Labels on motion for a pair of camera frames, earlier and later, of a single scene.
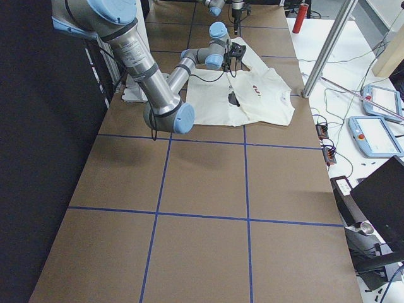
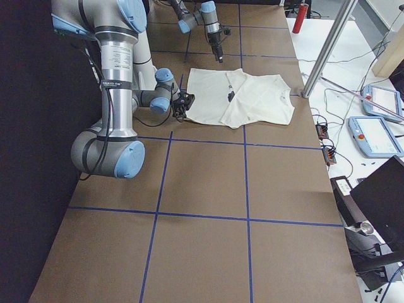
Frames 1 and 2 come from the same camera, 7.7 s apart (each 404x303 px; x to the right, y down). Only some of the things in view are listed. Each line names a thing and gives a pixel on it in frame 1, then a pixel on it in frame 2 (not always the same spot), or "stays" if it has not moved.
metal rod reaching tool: x=363 y=98 stays
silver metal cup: x=367 y=227 stays
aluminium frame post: x=329 y=47 stays
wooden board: x=391 y=55 stays
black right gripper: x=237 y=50 -> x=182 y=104
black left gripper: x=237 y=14 -> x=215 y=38
